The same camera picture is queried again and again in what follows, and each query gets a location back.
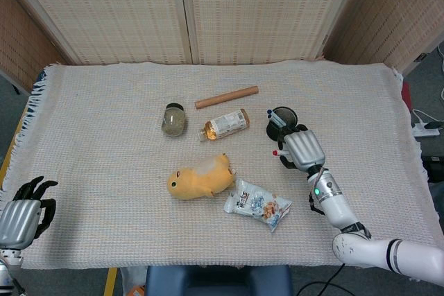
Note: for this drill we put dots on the brown wooden rolling pin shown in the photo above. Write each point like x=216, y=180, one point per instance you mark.
x=227, y=96

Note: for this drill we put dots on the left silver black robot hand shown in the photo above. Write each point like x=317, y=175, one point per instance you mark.
x=19, y=219

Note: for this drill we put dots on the black mesh pen holder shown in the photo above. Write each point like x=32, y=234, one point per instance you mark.
x=287, y=115

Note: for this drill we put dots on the yellow plush toy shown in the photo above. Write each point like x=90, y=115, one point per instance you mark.
x=201, y=180

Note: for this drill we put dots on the red and white marker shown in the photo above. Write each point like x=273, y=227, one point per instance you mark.
x=276, y=153

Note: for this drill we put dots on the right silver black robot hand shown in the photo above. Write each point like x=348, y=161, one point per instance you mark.
x=305, y=148

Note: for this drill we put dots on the bamboo folding screen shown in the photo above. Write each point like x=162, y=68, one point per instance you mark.
x=111, y=8

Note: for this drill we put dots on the white snack bag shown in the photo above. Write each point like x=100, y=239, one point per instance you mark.
x=256, y=204

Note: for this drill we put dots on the glass jar with herbs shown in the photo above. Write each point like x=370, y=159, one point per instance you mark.
x=174, y=122

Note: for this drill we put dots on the plastic tea bottle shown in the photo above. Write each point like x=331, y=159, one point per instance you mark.
x=227, y=122

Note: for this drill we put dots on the blue padded seat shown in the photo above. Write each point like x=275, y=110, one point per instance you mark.
x=218, y=280

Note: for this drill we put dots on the white power strip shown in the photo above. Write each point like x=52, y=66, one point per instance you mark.
x=425, y=132

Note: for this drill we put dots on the white woven tablecloth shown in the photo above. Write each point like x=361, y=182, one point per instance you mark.
x=104, y=136

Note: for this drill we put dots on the orange package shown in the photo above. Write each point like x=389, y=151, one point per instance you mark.
x=137, y=291

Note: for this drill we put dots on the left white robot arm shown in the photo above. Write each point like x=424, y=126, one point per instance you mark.
x=5, y=268

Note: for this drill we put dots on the black box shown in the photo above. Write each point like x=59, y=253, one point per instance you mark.
x=435, y=167

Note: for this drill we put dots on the red table edge piece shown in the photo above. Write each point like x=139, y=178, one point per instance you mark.
x=406, y=96

